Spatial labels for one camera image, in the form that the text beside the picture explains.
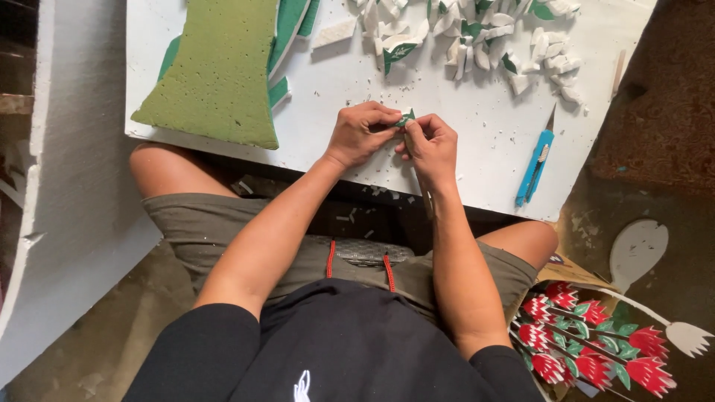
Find person's right leg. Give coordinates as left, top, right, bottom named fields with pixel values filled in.
left=476, top=220, right=560, bottom=272

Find scattered white foam crumbs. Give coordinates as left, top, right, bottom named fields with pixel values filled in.
left=302, top=47, right=591, bottom=188

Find white foam strip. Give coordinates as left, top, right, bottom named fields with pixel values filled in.
left=311, top=18, right=359, bottom=49

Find person's leg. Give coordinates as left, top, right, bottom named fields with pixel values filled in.
left=476, top=220, right=560, bottom=272
left=129, top=142, right=242, bottom=200

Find olive green shorts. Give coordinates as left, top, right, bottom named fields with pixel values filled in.
left=141, top=192, right=540, bottom=326

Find black shirt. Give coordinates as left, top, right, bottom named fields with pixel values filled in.
left=122, top=277, right=546, bottom=402

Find thin wooden stick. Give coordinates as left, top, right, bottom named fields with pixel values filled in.
left=610, top=49, right=627, bottom=99

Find white foam spoon-shaped cutout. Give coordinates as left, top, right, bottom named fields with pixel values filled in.
left=608, top=218, right=670, bottom=295

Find person's left leg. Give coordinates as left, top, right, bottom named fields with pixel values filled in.
left=129, top=142, right=242, bottom=200

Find small green white foam offcut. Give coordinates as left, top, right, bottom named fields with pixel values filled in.
left=267, top=76, right=292, bottom=109

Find green printed foam leaf piece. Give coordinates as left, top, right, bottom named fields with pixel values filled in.
left=382, top=43, right=419, bottom=77

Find brown wooden plank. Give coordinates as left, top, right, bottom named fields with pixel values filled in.
left=0, top=93, right=36, bottom=116

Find person's left hand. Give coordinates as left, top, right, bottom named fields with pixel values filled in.
left=324, top=101, right=404, bottom=171

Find person's right hand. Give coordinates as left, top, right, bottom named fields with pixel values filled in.
left=394, top=113, right=459, bottom=191

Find bundle of red foam flowers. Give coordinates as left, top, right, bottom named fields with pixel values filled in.
left=508, top=281, right=678, bottom=401

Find brown cardboard box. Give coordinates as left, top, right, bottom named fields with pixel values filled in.
left=504, top=252, right=622, bottom=402

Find narrow green white foam cutout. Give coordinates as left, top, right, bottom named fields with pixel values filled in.
left=296, top=0, right=322, bottom=39

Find blue utility knife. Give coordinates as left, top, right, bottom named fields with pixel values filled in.
left=514, top=103, right=557, bottom=208

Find large white foam board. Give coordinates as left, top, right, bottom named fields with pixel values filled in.
left=0, top=0, right=164, bottom=387

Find pile of white foam pieces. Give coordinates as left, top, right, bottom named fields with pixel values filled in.
left=349, top=0, right=588, bottom=108

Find large green foam block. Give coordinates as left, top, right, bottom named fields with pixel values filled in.
left=131, top=0, right=280, bottom=151

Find grey woven stool seat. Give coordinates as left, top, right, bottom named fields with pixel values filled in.
left=311, top=234, right=416, bottom=268

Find white foam tulip cutout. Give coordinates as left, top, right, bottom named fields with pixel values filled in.
left=569, top=281, right=715, bottom=359

